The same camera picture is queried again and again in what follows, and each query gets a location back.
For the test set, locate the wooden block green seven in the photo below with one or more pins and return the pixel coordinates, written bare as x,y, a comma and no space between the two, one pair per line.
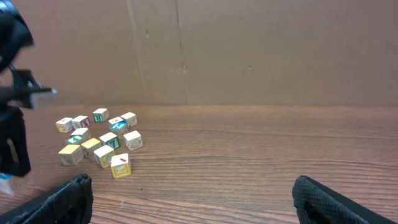
110,139

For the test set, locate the yellow top block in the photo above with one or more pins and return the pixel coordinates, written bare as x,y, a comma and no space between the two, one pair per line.
89,147

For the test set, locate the wooden block bird picture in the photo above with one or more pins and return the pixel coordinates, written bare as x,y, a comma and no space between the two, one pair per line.
65,125

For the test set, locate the green number four block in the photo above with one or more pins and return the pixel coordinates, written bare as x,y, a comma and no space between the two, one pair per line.
76,139

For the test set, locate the pale wooden block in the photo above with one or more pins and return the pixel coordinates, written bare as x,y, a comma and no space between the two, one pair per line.
103,155

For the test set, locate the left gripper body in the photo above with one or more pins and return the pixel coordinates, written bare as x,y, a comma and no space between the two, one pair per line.
24,84

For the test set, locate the blue number five block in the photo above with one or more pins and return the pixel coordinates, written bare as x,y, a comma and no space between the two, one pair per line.
119,128

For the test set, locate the top right wooden block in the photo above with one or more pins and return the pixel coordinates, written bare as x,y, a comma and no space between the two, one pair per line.
130,119

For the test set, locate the yellow block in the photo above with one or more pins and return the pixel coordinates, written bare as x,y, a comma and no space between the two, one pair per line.
71,155
89,147

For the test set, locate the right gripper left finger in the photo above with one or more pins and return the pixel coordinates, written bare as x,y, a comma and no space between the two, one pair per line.
70,203

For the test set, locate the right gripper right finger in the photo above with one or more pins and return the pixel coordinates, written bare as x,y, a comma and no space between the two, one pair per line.
318,204

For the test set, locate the block with green side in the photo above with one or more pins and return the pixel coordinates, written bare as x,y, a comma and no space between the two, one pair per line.
101,115

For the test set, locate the wooden block red letter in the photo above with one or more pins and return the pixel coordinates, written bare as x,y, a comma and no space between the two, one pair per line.
81,122

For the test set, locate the cardboard backdrop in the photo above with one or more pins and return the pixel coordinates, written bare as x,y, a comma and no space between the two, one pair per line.
214,52

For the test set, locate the block with red mark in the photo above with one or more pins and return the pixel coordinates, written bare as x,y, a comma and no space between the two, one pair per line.
121,165

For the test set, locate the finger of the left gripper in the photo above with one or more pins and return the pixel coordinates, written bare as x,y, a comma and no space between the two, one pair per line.
14,154

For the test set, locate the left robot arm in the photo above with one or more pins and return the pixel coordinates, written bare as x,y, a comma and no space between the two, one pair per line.
15,35

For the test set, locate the wooden block faint drawing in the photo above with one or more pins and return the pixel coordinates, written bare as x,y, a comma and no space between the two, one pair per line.
84,132

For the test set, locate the blue symbol block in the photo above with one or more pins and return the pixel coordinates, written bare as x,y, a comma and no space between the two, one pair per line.
6,184

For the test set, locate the wooden block round picture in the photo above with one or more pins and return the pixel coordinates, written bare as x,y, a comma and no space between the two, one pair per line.
115,120

